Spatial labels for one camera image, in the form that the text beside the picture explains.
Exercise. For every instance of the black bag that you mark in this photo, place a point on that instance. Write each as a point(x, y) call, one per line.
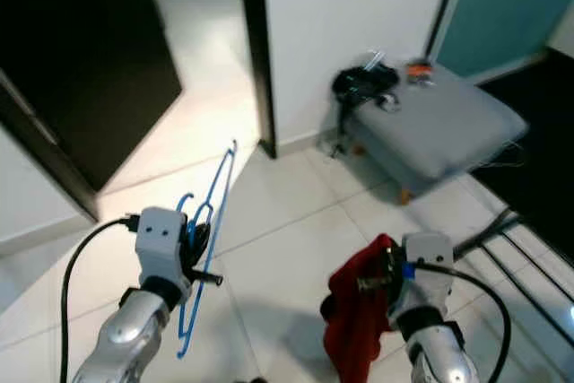
point(363, 85)

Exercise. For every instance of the grey ottoman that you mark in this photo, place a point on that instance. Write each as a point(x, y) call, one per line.
point(439, 127)

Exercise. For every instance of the red shirt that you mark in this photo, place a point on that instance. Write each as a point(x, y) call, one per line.
point(359, 320)

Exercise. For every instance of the small orange item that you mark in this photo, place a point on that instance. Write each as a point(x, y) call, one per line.
point(420, 73)

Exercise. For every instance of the black door frame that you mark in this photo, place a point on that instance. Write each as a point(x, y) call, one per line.
point(256, 47)

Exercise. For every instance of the blue plastic hanger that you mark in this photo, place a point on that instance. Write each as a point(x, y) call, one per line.
point(224, 177)

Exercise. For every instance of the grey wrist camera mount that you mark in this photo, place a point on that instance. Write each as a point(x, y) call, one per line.
point(161, 239)
point(429, 262)

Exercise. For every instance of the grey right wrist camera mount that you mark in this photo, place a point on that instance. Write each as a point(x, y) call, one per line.
point(429, 262)

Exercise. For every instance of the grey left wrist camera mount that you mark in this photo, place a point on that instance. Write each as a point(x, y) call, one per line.
point(161, 239)

